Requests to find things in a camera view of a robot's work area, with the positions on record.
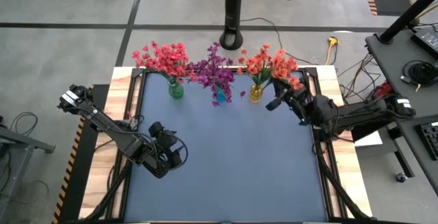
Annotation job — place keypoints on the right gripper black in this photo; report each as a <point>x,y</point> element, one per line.
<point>318,111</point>

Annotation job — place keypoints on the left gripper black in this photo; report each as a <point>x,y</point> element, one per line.
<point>164,155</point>

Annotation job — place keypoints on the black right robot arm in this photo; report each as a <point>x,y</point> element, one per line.
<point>369,112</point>

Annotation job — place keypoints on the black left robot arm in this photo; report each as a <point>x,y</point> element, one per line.
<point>102,124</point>

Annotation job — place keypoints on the yellow glass vase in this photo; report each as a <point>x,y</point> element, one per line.
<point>256,94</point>

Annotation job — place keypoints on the blue glass vase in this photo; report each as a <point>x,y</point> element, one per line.
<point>220,96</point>

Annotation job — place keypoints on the green glass vase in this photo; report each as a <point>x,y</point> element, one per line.
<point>176,91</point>

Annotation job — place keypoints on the blue table mat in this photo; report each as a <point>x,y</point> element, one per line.
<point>222,183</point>

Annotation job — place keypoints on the black floor stand column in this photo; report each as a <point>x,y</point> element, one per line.
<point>232,11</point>

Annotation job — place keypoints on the black plate with hazard stripes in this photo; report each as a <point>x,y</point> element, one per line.
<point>82,189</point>

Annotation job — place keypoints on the red box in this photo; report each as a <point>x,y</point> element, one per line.
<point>383,88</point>

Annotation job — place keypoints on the white sheet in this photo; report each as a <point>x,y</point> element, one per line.
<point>371,139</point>

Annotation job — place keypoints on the grey side desk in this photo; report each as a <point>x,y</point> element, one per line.
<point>390,56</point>

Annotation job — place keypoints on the grey stand leg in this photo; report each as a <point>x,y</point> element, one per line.
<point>20,140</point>

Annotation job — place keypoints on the black slanted pole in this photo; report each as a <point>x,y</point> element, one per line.
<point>407,15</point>

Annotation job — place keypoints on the black caster wheel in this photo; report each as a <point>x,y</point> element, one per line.
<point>402,177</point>

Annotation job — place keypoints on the black keyboard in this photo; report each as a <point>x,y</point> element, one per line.
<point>429,140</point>

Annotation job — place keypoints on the black aluminium table frame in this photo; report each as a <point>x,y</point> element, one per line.
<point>311,71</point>

